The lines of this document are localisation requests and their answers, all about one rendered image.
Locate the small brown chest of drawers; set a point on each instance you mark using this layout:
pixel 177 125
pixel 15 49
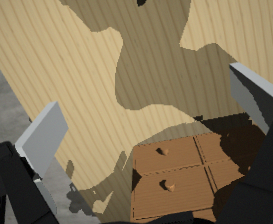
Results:
pixel 206 168

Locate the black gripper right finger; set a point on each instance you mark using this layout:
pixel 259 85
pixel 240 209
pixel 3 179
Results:
pixel 251 202

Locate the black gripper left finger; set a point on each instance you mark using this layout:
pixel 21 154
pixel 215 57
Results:
pixel 35 149

